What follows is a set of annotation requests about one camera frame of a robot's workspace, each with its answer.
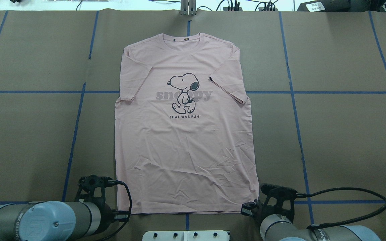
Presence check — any pink Snoopy t-shirt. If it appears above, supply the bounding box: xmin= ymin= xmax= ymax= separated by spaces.
xmin=115 ymin=32 xmax=259 ymax=215

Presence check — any black box white label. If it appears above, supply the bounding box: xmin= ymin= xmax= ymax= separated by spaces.
xmin=296 ymin=0 xmax=350 ymax=12

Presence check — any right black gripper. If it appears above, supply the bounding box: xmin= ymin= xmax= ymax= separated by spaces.
xmin=241 ymin=183 xmax=307 ymax=225

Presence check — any aluminium frame post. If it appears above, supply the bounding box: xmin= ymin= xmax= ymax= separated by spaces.
xmin=180 ymin=0 xmax=197 ymax=16

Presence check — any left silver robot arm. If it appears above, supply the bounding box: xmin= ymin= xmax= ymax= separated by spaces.
xmin=0 ymin=175 xmax=133 ymax=241

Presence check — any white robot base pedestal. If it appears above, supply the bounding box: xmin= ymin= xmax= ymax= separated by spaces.
xmin=142 ymin=230 xmax=231 ymax=241

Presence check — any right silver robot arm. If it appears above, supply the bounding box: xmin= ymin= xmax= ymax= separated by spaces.
xmin=241 ymin=183 xmax=386 ymax=241

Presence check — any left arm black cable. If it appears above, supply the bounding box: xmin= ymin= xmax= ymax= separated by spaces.
xmin=94 ymin=180 xmax=133 ymax=241

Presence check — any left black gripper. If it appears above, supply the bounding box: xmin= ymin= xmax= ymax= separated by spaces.
xmin=75 ymin=174 xmax=130 ymax=223

